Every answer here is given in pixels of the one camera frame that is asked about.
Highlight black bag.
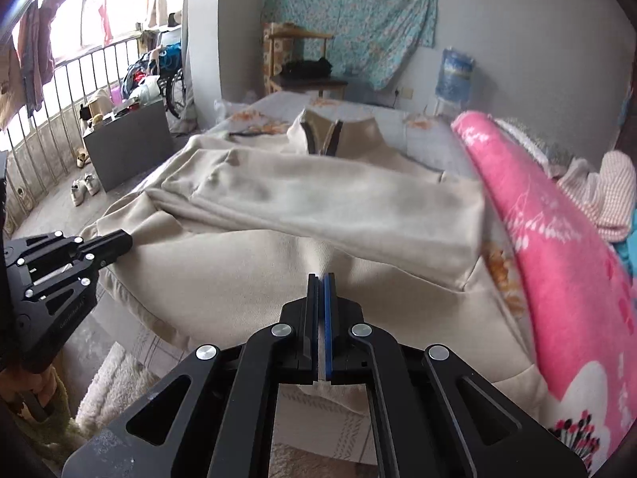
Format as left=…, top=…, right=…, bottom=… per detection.
left=280, top=57, right=333, bottom=79

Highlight pile of clothes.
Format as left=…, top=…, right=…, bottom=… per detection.
left=122, top=52, right=165, bottom=103

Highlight checked pink cloth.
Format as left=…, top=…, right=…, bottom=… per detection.
left=557, top=152, right=637, bottom=242

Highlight pink floral blanket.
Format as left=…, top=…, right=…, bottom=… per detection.
left=450, top=111, right=637, bottom=459

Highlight person's left forearm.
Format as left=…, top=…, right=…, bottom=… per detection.
left=0, top=358, right=88, bottom=459

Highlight turquoise floral wall cloth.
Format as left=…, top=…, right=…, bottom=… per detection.
left=261, top=0, right=439, bottom=91

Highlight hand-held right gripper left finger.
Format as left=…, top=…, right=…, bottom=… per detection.
left=62, top=274, right=322, bottom=478

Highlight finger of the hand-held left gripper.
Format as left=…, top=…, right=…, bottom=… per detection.
left=80, top=229, right=134, bottom=272

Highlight blue water bottle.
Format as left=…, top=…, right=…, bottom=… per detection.
left=435, top=47, right=475, bottom=105

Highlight hanging clothes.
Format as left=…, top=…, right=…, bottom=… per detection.
left=0, top=0, right=68, bottom=130

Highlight wheelchair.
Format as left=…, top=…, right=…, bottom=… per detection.
left=159, top=45, right=187, bottom=120

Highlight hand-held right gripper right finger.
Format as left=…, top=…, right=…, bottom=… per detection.
left=323, top=273, right=588, bottom=478

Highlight metal window railing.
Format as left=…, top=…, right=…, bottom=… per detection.
left=0, top=35, right=140, bottom=230

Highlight white water dispenser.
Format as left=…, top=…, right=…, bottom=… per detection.
left=433, top=97, right=463, bottom=118

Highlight silver lace pillow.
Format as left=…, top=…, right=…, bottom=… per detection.
left=492, top=117, right=573, bottom=170

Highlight grey cabinet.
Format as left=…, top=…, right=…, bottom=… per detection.
left=82, top=101, right=175, bottom=192

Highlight bed with floral checked sheet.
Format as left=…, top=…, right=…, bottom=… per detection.
left=74, top=92, right=498, bottom=464

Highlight cream zip jacket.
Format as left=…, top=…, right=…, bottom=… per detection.
left=80, top=110, right=548, bottom=414

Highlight wooden chair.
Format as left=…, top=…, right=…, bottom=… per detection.
left=269, top=30, right=349, bottom=100

